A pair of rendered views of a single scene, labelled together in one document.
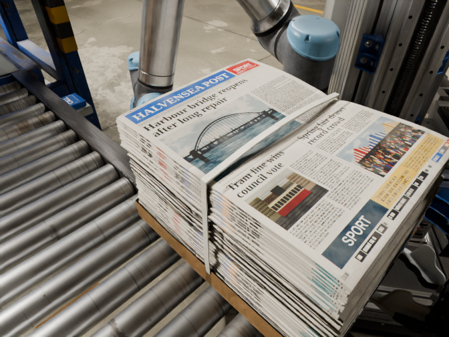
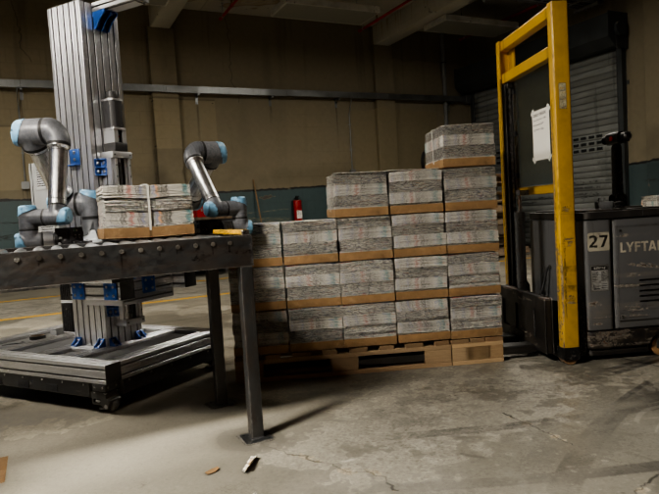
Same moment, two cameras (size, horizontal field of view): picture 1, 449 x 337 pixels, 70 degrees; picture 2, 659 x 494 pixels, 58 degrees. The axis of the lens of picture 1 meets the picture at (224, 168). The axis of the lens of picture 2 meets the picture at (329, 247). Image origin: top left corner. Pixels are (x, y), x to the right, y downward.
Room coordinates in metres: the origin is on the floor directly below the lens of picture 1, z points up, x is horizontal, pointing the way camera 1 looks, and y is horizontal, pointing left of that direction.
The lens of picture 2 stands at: (-1.29, 2.19, 0.87)
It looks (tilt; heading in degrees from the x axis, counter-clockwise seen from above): 3 degrees down; 289
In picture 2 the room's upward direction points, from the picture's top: 3 degrees counter-clockwise
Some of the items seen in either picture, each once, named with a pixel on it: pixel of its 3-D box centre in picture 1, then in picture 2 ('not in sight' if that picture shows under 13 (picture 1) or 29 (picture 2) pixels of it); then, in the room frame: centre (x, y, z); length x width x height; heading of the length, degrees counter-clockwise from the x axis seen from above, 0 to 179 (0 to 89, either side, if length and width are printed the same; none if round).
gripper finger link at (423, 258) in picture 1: (421, 257); not in sight; (0.30, -0.32, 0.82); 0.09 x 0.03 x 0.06; 18
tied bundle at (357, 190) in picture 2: not in sight; (355, 196); (-0.37, -0.98, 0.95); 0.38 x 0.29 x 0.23; 115
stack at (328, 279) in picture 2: not in sight; (337, 292); (-0.25, -0.92, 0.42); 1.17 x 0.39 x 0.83; 24
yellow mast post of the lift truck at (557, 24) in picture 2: not in sight; (561, 177); (-1.45, -1.09, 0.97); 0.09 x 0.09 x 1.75; 24
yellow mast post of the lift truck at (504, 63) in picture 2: not in sight; (510, 183); (-1.18, -1.70, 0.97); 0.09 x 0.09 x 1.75; 24
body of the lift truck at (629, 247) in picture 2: not in sight; (598, 276); (-1.65, -1.55, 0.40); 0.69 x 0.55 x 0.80; 114
